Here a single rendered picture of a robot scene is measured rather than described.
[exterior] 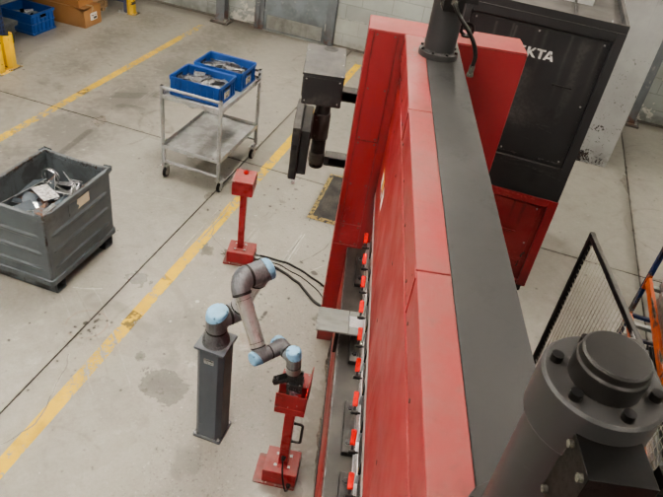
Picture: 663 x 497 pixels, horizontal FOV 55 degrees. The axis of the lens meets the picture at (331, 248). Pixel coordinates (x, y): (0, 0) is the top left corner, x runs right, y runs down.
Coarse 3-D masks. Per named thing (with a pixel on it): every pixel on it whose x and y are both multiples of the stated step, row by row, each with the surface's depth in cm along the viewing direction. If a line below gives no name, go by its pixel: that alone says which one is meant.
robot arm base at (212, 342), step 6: (204, 336) 346; (210, 336) 342; (216, 336) 341; (222, 336) 343; (228, 336) 348; (204, 342) 345; (210, 342) 343; (216, 342) 343; (222, 342) 344; (228, 342) 348; (210, 348) 344; (216, 348) 344; (222, 348) 346
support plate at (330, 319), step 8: (320, 312) 348; (328, 312) 348; (336, 312) 349; (344, 312) 350; (352, 312) 351; (320, 320) 342; (328, 320) 343; (336, 320) 344; (344, 320) 345; (320, 328) 337; (328, 328) 338; (336, 328) 339; (344, 328) 340; (352, 328) 341
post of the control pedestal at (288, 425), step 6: (288, 414) 343; (288, 420) 346; (294, 420) 350; (288, 426) 349; (282, 432) 353; (288, 432) 352; (282, 438) 356; (288, 438) 355; (282, 444) 359; (288, 444) 358; (282, 450) 362; (288, 450) 361; (288, 456) 367
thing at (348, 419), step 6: (348, 402) 312; (348, 414) 307; (354, 414) 307; (348, 420) 304; (354, 420) 304; (348, 426) 301; (354, 426) 302; (342, 432) 298; (348, 432) 298; (342, 438) 295; (348, 438) 296; (342, 444) 293; (342, 450) 290; (348, 456) 291
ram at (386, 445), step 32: (384, 160) 366; (384, 192) 332; (384, 224) 304; (384, 256) 280; (384, 288) 260; (384, 320) 243; (384, 352) 228; (384, 384) 214; (384, 416) 202; (384, 448) 192; (384, 480) 182
